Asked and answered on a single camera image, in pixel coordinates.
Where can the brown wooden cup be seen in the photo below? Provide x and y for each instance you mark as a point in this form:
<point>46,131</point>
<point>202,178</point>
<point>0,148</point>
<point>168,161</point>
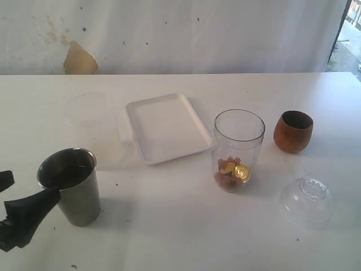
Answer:
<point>293,131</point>

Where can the stainless steel cup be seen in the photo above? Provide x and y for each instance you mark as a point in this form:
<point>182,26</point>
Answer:
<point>72,172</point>

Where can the white rectangular tray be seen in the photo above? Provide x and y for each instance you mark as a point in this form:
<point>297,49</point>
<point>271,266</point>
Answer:
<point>166,128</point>

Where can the clear plastic shaker body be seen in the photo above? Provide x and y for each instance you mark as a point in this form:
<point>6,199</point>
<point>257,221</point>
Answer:
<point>237,139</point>

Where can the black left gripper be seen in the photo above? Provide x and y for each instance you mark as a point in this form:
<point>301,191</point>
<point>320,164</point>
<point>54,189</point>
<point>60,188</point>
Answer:
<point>23,216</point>

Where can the translucent plastic measuring cup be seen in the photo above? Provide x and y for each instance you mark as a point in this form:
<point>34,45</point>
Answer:
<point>92,123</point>

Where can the clear dome shaker lid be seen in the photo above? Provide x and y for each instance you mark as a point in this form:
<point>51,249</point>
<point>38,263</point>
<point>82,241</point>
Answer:
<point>307,203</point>

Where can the gold candies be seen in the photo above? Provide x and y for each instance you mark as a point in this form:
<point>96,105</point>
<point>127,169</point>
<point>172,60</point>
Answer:
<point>231,174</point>

